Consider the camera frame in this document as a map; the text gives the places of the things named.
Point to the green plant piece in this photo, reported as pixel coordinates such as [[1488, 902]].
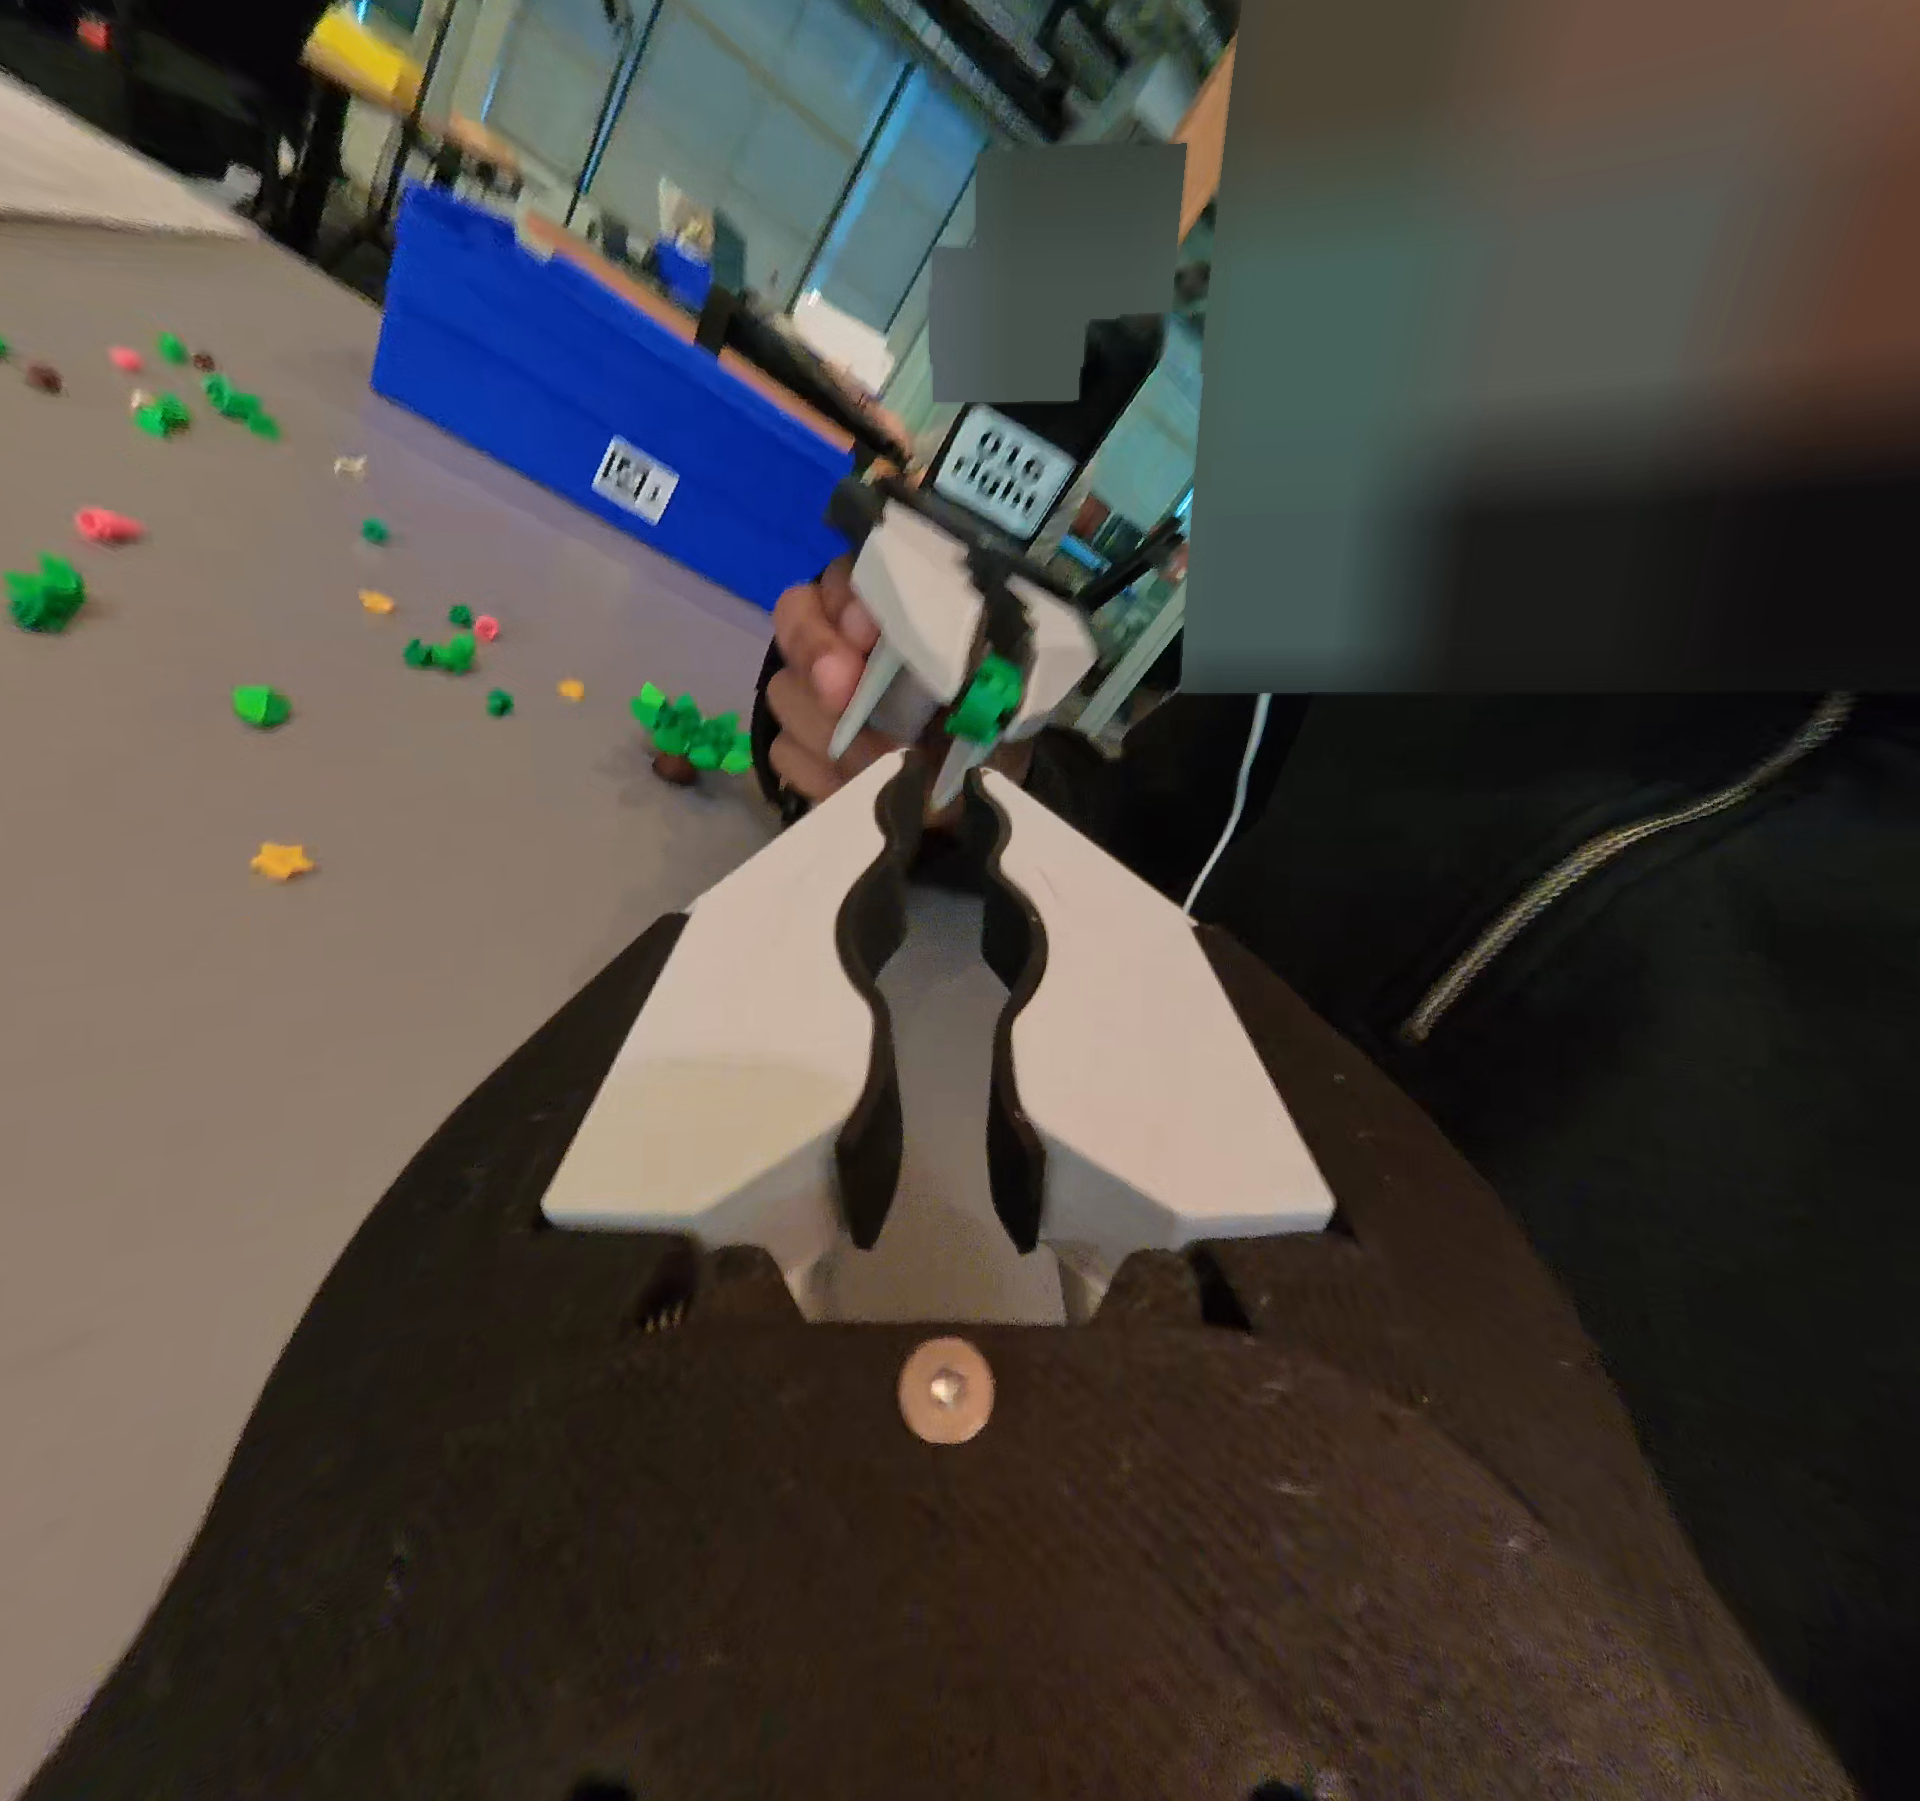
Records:
[[160, 413]]

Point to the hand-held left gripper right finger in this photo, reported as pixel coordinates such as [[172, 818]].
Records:
[[1171, 1065]]

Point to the green curled leaves piece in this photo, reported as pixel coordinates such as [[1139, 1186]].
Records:
[[45, 595]]

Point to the person's black jacket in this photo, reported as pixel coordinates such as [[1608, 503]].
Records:
[[1650, 1080]]

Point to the person's right hand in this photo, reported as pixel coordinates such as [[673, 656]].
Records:
[[811, 661]]

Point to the person's right forearm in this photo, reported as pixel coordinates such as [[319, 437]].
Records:
[[1125, 796]]

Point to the green toy bush brown base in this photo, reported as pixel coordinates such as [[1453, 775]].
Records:
[[691, 734]]

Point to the pink tube piece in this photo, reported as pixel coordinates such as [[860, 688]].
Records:
[[109, 525]]

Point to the yellow storage tray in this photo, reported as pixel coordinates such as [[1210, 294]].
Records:
[[360, 48]]

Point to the black office chair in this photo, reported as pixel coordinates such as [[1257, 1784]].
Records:
[[257, 17]]

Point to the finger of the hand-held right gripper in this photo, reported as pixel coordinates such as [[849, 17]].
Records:
[[915, 601], [1058, 647]]

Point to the bright green leaves piece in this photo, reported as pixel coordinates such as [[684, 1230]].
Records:
[[455, 654]]

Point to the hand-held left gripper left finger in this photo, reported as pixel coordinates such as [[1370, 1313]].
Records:
[[719, 1065]]

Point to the green round plate nut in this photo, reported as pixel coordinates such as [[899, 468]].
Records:
[[985, 698]]

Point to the blue plastic bin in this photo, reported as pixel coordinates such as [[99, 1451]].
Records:
[[524, 361]]

